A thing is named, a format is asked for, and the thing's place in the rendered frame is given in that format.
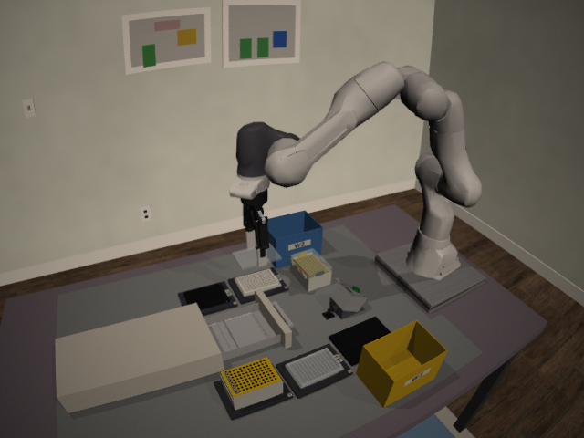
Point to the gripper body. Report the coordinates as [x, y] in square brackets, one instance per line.
[256, 204]

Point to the dark grey bench mat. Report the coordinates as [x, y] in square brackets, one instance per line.
[194, 409]

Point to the blue open-top bin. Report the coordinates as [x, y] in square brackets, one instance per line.
[294, 233]

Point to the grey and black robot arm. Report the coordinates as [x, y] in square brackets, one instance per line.
[290, 158]

